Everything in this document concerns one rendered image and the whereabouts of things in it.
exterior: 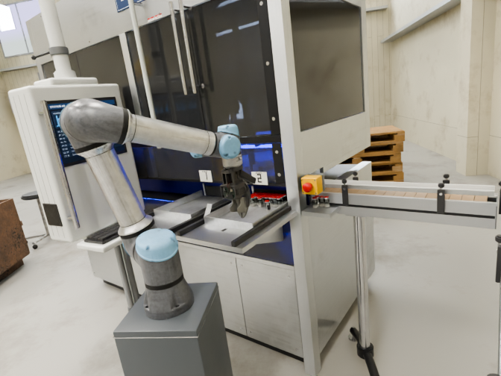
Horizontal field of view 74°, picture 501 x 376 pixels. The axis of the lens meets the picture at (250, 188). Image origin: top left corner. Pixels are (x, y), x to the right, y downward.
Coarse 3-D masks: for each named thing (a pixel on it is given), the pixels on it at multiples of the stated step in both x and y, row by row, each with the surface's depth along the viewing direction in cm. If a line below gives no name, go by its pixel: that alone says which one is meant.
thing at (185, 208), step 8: (200, 192) 188; (176, 200) 175; (184, 200) 179; (192, 200) 183; (200, 200) 181; (208, 200) 179; (216, 200) 177; (224, 200) 166; (160, 208) 167; (168, 208) 171; (176, 208) 172; (184, 208) 170; (192, 208) 168; (200, 208) 167; (160, 216) 162; (168, 216) 158; (176, 216) 155; (184, 216) 151; (192, 216) 149
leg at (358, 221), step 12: (360, 216) 143; (360, 228) 147; (360, 240) 148; (360, 252) 150; (360, 264) 152; (360, 276) 153; (360, 288) 155; (360, 300) 157; (360, 312) 158; (360, 324) 160; (360, 336) 163
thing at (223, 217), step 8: (224, 208) 154; (248, 208) 157; (256, 208) 155; (264, 208) 154; (272, 208) 152; (280, 208) 144; (208, 216) 142; (216, 216) 150; (224, 216) 150; (232, 216) 149; (248, 216) 146; (256, 216) 144; (264, 216) 134; (208, 224) 143; (216, 224) 140; (224, 224) 137; (232, 224) 135; (240, 224) 132; (248, 224) 129; (256, 224) 130
